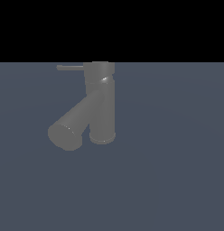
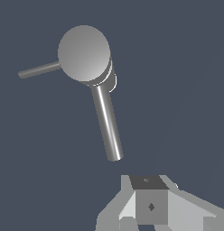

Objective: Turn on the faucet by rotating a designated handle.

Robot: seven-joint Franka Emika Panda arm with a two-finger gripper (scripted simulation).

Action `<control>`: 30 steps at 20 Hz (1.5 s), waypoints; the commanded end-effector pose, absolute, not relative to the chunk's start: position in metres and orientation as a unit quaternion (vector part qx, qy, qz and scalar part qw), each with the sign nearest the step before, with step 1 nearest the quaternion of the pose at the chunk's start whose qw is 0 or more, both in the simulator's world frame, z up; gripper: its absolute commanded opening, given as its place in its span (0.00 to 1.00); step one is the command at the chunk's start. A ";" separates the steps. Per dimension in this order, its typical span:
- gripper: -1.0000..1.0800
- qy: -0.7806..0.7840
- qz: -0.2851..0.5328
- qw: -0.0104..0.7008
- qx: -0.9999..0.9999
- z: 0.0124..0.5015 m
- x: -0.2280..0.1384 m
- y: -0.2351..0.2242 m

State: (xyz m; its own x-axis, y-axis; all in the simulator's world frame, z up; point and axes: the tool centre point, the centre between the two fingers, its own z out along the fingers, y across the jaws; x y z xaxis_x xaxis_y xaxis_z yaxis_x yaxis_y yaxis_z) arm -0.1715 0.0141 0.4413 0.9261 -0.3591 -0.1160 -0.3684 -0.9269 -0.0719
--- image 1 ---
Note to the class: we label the grey faucet body with spout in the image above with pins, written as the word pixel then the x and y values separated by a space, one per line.
pixel 100 111

